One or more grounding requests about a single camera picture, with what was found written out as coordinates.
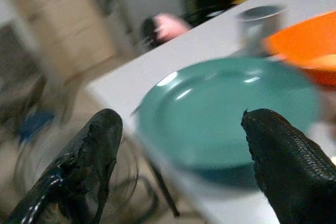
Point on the pink and black object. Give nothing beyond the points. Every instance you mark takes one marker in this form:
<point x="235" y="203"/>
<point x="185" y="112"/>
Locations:
<point x="164" y="28"/>

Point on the grey cup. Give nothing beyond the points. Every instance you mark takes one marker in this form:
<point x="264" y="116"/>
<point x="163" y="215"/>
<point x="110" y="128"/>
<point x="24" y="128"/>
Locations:
<point x="258" y="27"/>

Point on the teal round plate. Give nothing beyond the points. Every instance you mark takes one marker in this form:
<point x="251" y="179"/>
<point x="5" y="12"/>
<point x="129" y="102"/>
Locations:
<point x="210" y="119"/>

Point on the orange plastic bowl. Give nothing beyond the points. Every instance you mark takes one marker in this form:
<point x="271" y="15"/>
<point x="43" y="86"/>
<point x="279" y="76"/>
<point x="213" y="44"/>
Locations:
<point x="307" y="43"/>

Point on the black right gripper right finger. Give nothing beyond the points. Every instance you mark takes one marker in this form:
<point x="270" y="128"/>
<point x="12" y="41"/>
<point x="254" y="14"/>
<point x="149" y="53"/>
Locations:
<point x="288" y="161"/>

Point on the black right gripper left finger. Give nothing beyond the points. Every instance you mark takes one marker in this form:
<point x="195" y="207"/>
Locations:
<point x="86" y="161"/>

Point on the black table leg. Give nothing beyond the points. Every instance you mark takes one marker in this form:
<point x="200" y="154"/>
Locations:
<point x="164" y="184"/>

